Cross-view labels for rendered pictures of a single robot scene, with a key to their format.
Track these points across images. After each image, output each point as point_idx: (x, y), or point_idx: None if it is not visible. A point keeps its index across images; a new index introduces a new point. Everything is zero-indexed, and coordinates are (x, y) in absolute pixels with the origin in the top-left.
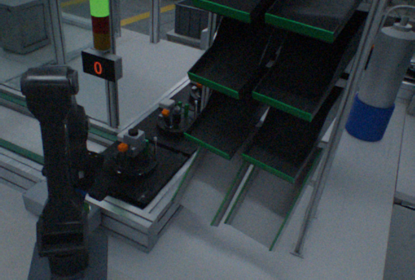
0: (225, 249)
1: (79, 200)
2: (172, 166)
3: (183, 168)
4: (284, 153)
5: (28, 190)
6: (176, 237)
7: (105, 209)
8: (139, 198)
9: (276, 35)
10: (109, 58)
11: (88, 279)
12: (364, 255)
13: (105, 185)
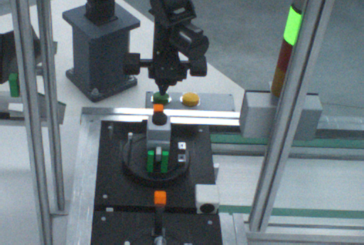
0: (1, 170)
1: None
2: (104, 178)
3: (90, 190)
4: None
5: (231, 98)
6: (63, 162)
7: (139, 109)
8: (113, 124)
9: None
10: (258, 93)
11: (79, 14)
12: None
13: (127, 58)
